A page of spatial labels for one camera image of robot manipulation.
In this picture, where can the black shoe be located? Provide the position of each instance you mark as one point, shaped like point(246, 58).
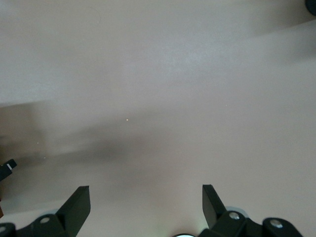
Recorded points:
point(311, 5)

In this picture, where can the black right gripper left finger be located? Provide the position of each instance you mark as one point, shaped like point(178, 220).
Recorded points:
point(76, 209)

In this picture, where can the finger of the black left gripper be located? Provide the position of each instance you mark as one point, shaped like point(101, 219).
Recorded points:
point(5, 172)

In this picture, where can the brown table cloth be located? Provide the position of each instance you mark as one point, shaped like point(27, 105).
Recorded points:
point(158, 74)

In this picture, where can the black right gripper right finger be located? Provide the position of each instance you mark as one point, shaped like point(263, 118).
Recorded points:
point(213, 212)

